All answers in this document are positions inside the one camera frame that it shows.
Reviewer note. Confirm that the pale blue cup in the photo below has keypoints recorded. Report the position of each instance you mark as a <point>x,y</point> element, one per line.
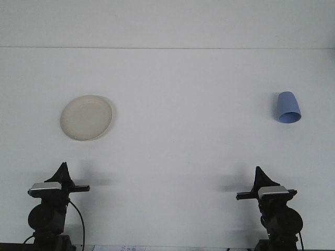
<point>288,104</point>

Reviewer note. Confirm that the pale round plate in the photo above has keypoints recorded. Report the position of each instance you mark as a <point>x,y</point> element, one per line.
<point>86,117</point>

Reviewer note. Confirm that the black base panel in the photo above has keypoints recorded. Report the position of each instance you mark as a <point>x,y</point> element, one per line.
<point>10,248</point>

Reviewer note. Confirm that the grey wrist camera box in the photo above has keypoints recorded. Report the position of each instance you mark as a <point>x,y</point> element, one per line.
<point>273,191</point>
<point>44,188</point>

